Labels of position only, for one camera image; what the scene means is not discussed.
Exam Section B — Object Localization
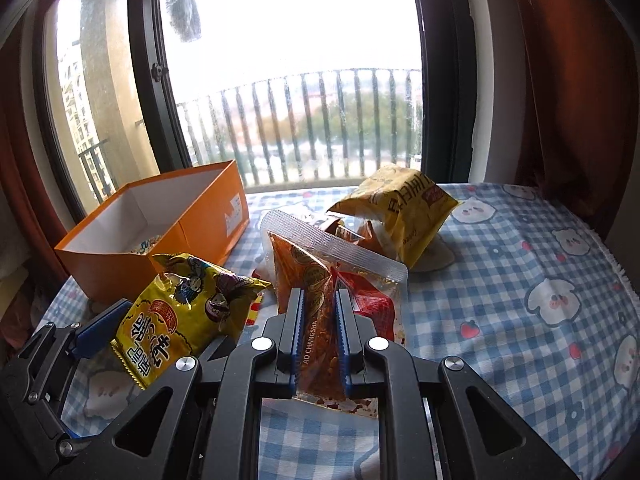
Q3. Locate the yellow cartoon snack bag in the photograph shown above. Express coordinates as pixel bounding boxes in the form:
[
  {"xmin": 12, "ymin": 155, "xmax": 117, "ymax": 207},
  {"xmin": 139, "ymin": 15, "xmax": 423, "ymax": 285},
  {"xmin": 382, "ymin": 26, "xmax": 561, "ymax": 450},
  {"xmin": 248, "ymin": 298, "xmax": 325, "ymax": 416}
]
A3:
[{"xmin": 111, "ymin": 252, "xmax": 270, "ymax": 390}]

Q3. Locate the clear orange spicy snack pack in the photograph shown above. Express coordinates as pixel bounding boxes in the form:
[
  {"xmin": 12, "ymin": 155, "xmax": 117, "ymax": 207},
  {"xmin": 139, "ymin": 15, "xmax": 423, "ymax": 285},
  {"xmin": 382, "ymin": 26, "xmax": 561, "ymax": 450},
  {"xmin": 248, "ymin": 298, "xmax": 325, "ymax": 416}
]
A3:
[{"xmin": 260, "ymin": 210, "xmax": 408, "ymax": 418}]

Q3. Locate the yellow honey butter chip bag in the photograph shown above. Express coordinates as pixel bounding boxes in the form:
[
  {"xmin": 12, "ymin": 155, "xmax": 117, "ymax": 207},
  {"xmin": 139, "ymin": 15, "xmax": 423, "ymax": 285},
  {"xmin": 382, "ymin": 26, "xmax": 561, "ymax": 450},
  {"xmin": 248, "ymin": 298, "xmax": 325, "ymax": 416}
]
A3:
[{"xmin": 329, "ymin": 165, "xmax": 460, "ymax": 269}]

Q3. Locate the small candy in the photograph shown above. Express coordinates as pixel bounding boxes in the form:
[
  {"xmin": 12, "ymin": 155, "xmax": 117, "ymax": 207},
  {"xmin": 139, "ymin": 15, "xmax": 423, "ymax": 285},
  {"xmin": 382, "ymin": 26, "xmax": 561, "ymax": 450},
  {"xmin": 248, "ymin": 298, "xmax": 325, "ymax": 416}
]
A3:
[{"xmin": 245, "ymin": 292, "xmax": 264, "ymax": 327}]

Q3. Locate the blue checkered bear tablecloth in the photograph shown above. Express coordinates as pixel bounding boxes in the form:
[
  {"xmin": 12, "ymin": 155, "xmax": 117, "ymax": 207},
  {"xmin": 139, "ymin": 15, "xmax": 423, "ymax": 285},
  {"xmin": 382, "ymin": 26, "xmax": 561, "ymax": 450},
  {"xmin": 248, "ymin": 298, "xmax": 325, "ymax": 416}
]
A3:
[{"xmin": 61, "ymin": 183, "xmax": 639, "ymax": 479}]

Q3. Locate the orange cardboard box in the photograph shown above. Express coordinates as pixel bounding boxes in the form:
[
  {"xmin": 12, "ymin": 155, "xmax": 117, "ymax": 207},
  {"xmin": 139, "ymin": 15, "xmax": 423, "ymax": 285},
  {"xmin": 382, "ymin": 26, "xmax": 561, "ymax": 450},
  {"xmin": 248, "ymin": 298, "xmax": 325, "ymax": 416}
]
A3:
[{"xmin": 55, "ymin": 160, "xmax": 250, "ymax": 306}]

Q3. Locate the balcony metal railing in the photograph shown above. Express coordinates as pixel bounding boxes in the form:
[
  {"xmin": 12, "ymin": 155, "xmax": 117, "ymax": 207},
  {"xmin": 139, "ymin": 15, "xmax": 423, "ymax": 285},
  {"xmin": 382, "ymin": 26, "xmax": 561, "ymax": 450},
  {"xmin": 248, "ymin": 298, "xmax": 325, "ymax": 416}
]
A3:
[{"xmin": 77, "ymin": 67, "xmax": 424, "ymax": 201}]

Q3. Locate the red curtain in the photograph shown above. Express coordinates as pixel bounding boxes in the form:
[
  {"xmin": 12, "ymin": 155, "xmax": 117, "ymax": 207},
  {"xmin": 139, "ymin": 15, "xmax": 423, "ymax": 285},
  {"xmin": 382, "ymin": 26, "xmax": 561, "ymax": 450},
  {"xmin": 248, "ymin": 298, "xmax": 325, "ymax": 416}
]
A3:
[{"xmin": 516, "ymin": 0, "xmax": 639, "ymax": 236}]

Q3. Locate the black window frame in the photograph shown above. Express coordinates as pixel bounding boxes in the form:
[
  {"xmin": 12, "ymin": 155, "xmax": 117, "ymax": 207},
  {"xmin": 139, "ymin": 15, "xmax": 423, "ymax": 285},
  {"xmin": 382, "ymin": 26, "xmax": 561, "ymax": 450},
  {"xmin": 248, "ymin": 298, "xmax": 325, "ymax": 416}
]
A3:
[{"xmin": 32, "ymin": 0, "xmax": 476, "ymax": 221}]

